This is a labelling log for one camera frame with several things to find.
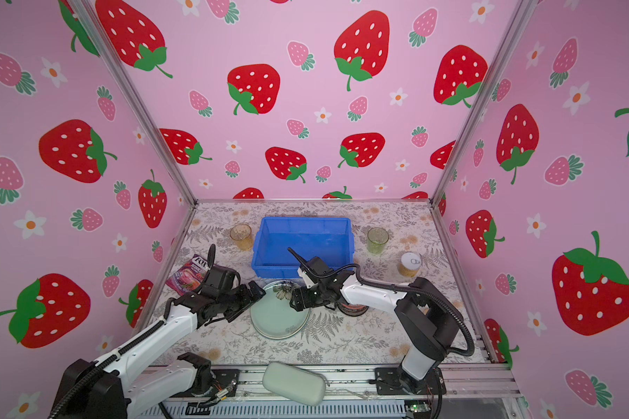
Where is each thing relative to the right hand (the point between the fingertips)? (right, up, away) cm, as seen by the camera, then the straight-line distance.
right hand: (296, 303), depth 84 cm
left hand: (-12, +2, 0) cm, 13 cm away
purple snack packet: (-41, +6, +11) cm, 43 cm away
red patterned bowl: (+18, 0, -6) cm, 19 cm away
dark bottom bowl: (+18, 0, -6) cm, 19 cm away
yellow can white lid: (+41, +11, +10) cm, 43 cm away
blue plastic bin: (+12, +20, +24) cm, 33 cm away
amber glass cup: (-24, +22, +20) cm, 39 cm away
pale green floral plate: (-8, -4, 0) cm, 9 cm away
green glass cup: (+31, +20, +20) cm, 42 cm away
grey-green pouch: (+1, -19, -12) cm, 23 cm away
